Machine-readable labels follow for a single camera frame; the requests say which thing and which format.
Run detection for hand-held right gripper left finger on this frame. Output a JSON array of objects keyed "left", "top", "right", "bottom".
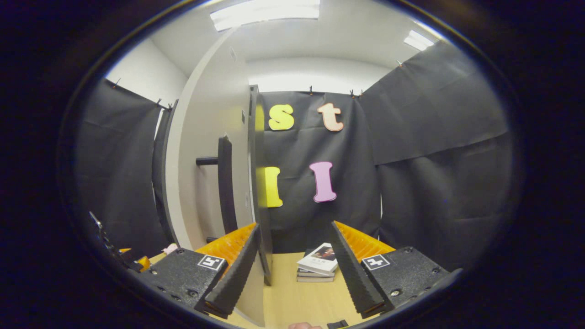
[{"left": 137, "top": 223, "right": 262, "bottom": 319}]

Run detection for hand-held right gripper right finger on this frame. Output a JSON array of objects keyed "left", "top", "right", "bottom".
[{"left": 328, "top": 221, "right": 453, "bottom": 319}]

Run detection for black cabinet door handle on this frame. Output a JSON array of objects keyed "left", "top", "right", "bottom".
[{"left": 196, "top": 136, "right": 239, "bottom": 243}]

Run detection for beige cabinet door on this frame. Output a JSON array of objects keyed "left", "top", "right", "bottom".
[{"left": 165, "top": 27, "right": 266, "bottom": 327}]

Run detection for white book with photo cover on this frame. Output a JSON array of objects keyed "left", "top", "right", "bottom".
[{"left": 297, "top": 243, "right": 339, "bottom": 277}]

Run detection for black backdrop cloth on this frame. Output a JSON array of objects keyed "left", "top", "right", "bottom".
[{"left": 73, "top": 41, "right": 512, "bottom": 273}]

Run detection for small ceiling light panel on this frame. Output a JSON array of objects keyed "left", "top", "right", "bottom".
[{"left": 404, "top": 30, "right": 435, "bottom": 52}]

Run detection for long ceiling light panel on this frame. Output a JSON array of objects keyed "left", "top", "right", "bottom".
[{"left": 210, "top": 0, "right": 321, "bottom": 32}]

